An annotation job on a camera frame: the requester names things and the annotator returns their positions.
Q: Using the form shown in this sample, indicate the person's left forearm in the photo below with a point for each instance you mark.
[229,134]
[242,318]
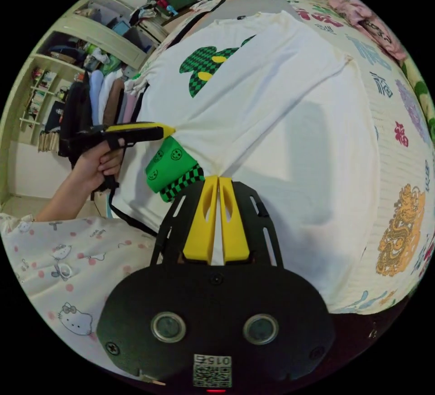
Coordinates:
[63,198]

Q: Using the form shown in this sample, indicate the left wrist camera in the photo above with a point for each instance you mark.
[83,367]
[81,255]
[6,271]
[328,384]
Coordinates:
[75,109]

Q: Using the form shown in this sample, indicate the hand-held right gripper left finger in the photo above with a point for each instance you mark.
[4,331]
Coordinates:
[198,228]

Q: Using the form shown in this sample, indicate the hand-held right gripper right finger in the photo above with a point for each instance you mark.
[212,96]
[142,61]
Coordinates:
[235,228]

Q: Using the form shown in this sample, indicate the person's body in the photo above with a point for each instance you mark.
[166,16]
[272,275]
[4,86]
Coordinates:
[57,283]

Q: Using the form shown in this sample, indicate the cream open shelf cupboard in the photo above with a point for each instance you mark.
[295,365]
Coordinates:
[61,62]

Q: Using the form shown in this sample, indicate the person's left hand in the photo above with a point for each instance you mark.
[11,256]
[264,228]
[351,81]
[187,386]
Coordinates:
[97,167]

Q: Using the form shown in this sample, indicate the white long sleeve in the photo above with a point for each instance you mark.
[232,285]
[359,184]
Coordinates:
[272,123]

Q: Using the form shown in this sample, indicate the pink printed cloth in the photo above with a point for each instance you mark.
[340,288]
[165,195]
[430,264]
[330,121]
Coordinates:
[363,18]

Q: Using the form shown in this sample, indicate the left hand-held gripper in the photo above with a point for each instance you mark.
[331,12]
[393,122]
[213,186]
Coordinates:
[132,136]

